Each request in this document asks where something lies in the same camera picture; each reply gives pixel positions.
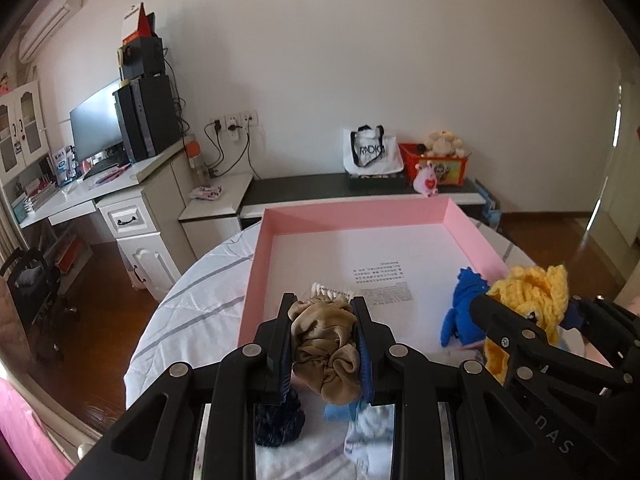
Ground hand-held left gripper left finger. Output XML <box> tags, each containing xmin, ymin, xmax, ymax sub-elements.
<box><xmin>65</xmin><ymin>292</ymin><xmax>296</xmax><ymax>480</ymax></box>

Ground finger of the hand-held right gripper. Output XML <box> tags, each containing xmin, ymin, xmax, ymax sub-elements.
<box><xmin>467</xmin><ymin>291</ymin><xmax>616</xmax><ymax>386</ymax></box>
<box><xmin>565</xmin><ymin>297</ymin><xmax>640</xmax><ymax>361</ymax></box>

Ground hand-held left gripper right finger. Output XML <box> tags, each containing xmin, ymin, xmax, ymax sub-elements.
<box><xmin>350</xmin><ymin>295</ymin><xmax>551</xmax><ymax>480</ymax></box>

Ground blue knitted toy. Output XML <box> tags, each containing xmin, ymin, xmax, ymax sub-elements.
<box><xmin>440</xmin><ymin>267</ymin><xmax>491</xmax><ymax>348</ymax></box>

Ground beige scrunchie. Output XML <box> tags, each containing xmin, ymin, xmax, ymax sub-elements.
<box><xmin>290</xmin><ymin>296</ymin><xmax>362</xmax><ymax>406</ymax></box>

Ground yellow knitted toy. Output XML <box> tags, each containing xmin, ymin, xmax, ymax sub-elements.
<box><xmin>482</xmin><ymin>264</ymin><xmax>571</xmax><ymax>386</ymax></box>

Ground light blue fleece cloth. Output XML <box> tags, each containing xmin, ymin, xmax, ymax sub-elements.
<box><xmin>322</xmin><ymin>397</ymin><xmax>363</xmax><ymax>423</ymax></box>

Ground dark blue scrunchie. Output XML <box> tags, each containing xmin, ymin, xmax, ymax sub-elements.
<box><xmin>255</xmin><ymin>389</ymin><xmax>306</xmax><ymax>448</ymax></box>

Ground pale printed baby cloth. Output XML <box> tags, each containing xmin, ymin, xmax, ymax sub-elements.
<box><xmin>344</xmin><ymin>402</ymin><xmax>397</xmax><ymax>476</ymax></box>

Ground pink cardboard box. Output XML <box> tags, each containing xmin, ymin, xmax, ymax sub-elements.
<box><xmin>236</xmin><ymin>197</ymin><xmax>508</xmax><ymax>353</ymax></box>

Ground white striped quilted table cover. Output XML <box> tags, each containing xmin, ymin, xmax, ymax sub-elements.
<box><xmin>124</xmin><ymin>215</ymin><xmax>541</xmax><ymax>480</ymax></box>

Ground blue boxes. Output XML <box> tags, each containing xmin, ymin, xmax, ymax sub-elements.
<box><xmin>472</xmin><ymin>177</ymin><xmax>503</xmax><ymax>231</ymax></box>

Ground pink plush toy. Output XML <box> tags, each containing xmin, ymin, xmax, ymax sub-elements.
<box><xmin>413</xmin><ymin>160</ymin><xmax>441</xmax><ymax>198</ymax></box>

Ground red toy box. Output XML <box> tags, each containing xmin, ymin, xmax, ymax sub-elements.
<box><xmin>398</xmin><ymin>142</ymin><xmax>471</xmax><ymax>188</ymax></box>

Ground white low cabinet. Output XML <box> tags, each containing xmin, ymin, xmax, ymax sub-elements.
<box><xmin>178</xmin><ymin>173</ymin><xmax>254</xmax><ymax>261</ymax></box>

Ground black low cabinet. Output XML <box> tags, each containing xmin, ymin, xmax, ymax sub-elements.
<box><xmin>239</xmin><ymin>170</ymin><xmax>488</xmax><ymax>231</ymax></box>

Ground beige plush toy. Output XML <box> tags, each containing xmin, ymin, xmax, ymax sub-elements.
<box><xmin>424</xmin><ymin>130</ymin><xmax>473</xmax><ymax>158</ymax></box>

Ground white desk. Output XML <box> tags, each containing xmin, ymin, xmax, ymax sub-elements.
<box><xmin>17</xmin><ymin>137</ymin><xmax>201</xmax><ymax>303</ymax></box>

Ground white tote bag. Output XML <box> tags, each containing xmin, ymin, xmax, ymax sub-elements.
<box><xmin>343</xmin><ymin>125</ymin><xmax>405</xmax><ymax>177</ymax></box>

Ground orange capped bottle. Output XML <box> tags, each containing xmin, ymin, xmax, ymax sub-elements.
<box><xmin>185</xmin><ymin>141</ymin><xmax>207</xmax><ymax>181</ymax></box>

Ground pink booklet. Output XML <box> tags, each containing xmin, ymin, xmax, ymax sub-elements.
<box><xmin>89</xmin><ymin>167</ymin><xmax>126</xmax><ymax>185</ymax></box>

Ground black office chair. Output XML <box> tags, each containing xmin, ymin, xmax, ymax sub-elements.
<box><xmin>0</xmin><ymin>247</ymin><xmax>81</xmax><ymax>361</ymax></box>

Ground black keyboard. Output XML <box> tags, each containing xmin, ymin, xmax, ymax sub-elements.
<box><xmin>82</xmin><ymin>157</ymin><xmax>132</xmax><ymax>180</ymax></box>

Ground bright pink blanket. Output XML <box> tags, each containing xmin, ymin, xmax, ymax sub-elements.
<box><xmin>0</xmin><ymin>375</ymin><xmax>76</xmax><ymax>480</ymax></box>

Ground black computer tower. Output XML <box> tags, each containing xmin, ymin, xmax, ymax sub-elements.
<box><xmin>112</xmin><ymin>74</ymin><xmax>182</xmax><ymax>163</ymax></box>

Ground blue printed packages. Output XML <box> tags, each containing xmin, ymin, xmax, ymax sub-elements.
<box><xmin>50</xmin><ymin>146</ymin><xmax>76</xmax><ymax>186</ymax></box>

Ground stack of books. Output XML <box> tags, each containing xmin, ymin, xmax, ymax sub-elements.
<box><xmin>12</xmin><ymin>177</ymin><xmax>58</xmax><ymax>226</ymax></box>

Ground black computer monitor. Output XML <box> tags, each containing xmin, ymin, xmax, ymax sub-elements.
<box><xmin>69</xmin><ymin>80</ymin><xmax>125</xmax><ymax>163</ymax></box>

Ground black speaker box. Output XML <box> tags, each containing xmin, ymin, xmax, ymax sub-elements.
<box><xmin>119</xmin><ymin>36</ymin><xmax>165</xmax><ymax>81</ymax></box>

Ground white hutch cabinet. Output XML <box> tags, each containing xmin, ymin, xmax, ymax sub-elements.
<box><xmin>0</xmin><ymin>80</ymin><xmax>48</xmax><ymax>201</ymax></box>

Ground red and white carton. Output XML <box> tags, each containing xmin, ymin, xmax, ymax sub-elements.
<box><xmin>121</xmin><ymin>2</ymin><xmax>157</xmax><ymax>46</ymax></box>

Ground white air conditioner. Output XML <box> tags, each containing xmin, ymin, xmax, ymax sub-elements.
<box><xmin>17</xmin><ymin>0</ymin><xmax>86</xmax><ymax>63</ymax></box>

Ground black power cable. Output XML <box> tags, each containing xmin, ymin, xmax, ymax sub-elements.
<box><xmin>202</xmin><ymin>120</ymin><xmax>266</xmax><ymax>178</ymax></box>

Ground white wall socket strip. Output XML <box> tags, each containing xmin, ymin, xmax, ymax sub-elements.
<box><xmin>212</xmin><ymin>110</ymin><xmax>260</xmax><ymax>131</ymax></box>

